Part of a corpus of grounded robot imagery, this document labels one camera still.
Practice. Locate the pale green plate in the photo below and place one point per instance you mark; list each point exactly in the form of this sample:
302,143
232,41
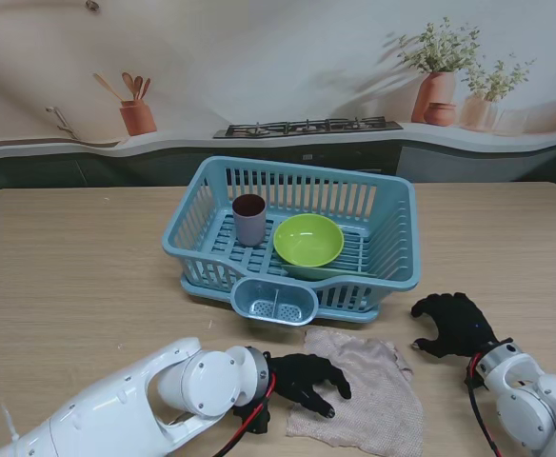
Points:
349,273

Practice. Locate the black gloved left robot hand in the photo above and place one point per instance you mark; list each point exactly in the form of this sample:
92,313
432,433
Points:
306,381

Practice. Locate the metal backdrop eyelet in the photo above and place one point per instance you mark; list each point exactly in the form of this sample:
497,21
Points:
92,5

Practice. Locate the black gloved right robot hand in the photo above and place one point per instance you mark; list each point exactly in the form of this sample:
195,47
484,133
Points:
459,328

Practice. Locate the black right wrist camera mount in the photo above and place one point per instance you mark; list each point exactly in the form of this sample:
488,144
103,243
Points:
473,378

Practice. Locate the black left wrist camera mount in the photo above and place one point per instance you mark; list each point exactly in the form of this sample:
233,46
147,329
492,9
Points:
256,416

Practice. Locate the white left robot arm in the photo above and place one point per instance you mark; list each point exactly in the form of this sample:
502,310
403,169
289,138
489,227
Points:
116,409

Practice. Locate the blue plastic dish rack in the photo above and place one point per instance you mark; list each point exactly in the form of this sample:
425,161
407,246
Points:
306,169

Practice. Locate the pinkish beige cleaning cloth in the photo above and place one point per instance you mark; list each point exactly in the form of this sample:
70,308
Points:
378,400

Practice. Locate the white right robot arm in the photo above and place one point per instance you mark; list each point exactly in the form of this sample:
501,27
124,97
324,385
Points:
530,400

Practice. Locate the lime green bowl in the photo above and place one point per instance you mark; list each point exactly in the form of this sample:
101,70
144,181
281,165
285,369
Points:
306,243

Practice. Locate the blue cutlery holder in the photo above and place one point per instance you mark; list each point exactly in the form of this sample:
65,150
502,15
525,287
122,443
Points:
244,304

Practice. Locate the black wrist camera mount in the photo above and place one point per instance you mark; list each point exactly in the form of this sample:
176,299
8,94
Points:
473,378
256,416

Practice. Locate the purple cup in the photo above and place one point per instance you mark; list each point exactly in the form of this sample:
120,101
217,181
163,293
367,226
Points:
249,228

